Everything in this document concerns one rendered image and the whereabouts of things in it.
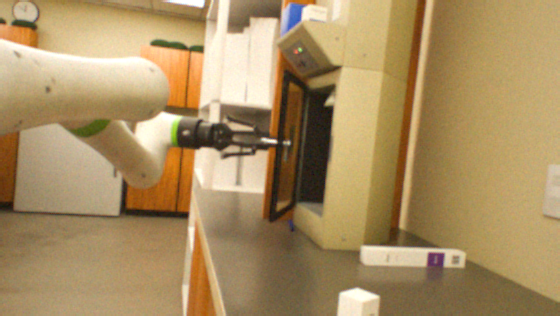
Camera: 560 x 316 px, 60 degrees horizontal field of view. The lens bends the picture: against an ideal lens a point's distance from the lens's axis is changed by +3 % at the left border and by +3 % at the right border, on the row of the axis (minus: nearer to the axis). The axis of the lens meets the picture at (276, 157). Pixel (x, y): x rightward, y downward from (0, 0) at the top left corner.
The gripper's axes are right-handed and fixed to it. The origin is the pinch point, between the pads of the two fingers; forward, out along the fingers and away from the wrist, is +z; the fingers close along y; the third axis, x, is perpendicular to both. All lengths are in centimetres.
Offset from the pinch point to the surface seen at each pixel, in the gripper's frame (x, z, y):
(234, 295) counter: -51, 9, -26
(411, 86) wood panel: 42, 38, 23
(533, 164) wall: -5, 65, 1
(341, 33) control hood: -7.9, 17.6, 28.9
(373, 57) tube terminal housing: -4.1, 25.9, 24.1
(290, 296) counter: -47, 18, -26
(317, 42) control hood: -10.2, 12.1, 26.0
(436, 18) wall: 43, 43, 46
